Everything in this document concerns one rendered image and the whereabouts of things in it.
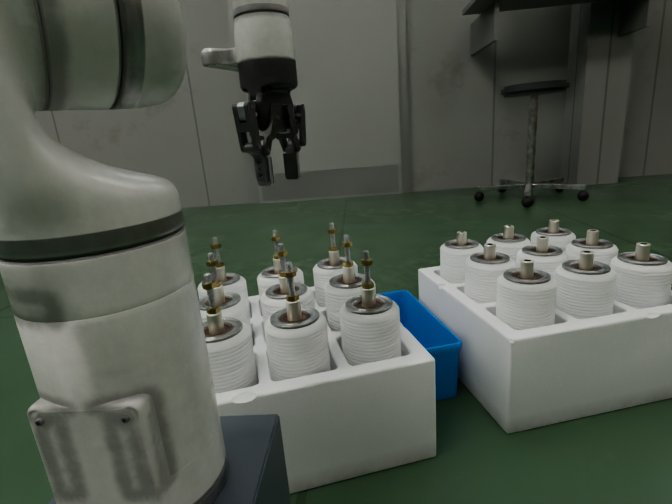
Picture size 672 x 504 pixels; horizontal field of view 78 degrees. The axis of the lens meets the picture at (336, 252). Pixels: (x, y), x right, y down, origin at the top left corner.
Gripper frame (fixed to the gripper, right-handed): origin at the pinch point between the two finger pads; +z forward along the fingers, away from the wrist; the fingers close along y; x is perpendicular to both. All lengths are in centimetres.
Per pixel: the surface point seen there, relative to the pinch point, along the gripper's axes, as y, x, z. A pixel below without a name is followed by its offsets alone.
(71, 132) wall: 182, 323, -22
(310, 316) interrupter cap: 0.2, -2.5, 21.6
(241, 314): 1.4, 11.8, 23.7
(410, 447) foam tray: 3.3, -16.5, 43.8
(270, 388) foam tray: -8.6, -0.1, 29.0
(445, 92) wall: 301, 37, -29
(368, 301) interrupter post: 6.3, -9.6, 20.9
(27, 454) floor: -19, 49, 47
